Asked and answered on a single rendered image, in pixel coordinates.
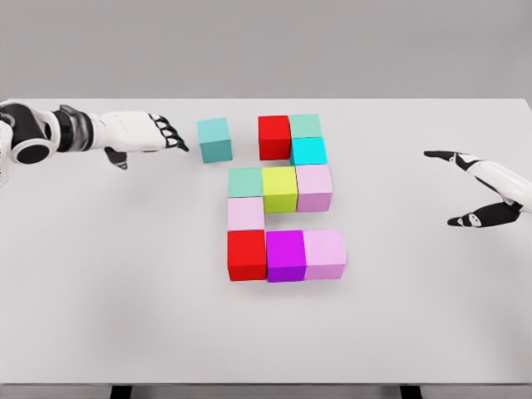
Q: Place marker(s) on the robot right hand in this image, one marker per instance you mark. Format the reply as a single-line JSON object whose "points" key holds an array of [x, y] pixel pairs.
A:
{"points": [[494, 174]]}

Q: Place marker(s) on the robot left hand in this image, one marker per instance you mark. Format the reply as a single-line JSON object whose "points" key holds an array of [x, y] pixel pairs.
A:
{"points": [[133, 131]]}

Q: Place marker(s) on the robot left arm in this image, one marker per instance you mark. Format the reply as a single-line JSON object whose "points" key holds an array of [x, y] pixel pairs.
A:
{"points": [[45, 133]]}

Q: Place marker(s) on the teal cube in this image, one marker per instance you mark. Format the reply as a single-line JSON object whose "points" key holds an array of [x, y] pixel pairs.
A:
{"points": [[214, 139]]}

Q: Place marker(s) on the mint green cube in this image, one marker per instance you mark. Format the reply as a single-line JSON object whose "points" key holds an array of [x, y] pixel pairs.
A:
{"points": [[304, 126], [245, 182]]}

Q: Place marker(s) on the pale pink cube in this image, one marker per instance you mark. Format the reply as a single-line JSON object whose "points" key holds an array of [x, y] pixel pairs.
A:
{"points": [[314, 188], [245, 213], [325, 254]]}

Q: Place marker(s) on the red cube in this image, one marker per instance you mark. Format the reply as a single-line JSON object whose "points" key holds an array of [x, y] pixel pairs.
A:
{"points": [[273, 137], [247, 254]]}

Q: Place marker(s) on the yellow-green cube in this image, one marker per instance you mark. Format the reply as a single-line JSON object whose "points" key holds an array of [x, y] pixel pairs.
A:
{"points": [[279, 189]]}

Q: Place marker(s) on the cyan cube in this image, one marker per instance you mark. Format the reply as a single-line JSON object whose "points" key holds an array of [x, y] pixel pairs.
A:
{"points": [[307, 151]]}

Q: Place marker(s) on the magenta purple cube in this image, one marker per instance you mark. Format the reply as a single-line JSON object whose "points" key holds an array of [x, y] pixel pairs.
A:
{"points": [[286, 256]]}

